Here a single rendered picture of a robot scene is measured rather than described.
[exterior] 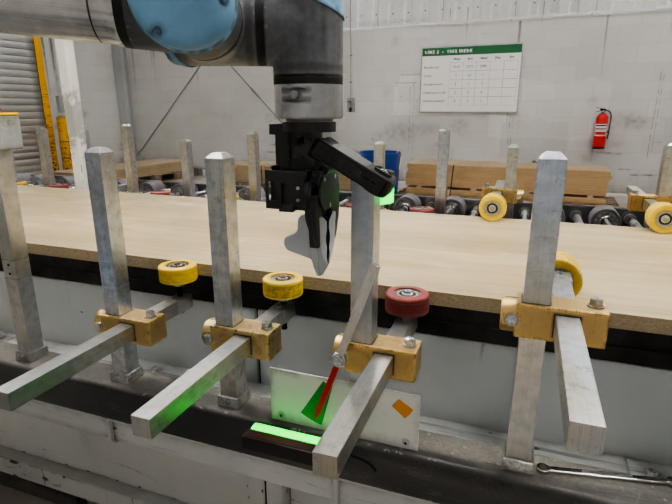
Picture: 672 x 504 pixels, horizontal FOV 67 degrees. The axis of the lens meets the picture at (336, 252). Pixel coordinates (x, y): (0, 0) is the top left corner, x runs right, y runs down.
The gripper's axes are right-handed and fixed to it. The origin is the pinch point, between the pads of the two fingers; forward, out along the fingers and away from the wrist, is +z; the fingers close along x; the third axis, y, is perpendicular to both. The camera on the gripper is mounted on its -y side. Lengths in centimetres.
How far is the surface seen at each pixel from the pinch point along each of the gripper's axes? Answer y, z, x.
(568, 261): -33.9, 3.3, -26.9
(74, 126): 152, -15, -102
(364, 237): -4.0, -3.2, -6.1
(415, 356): -12.5, 14.4, -5.4
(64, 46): 152, -46, -103
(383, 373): -9.0, 15.0, 0.2
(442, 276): -11.9, 11.0, -34.8
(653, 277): -52, 11, -49
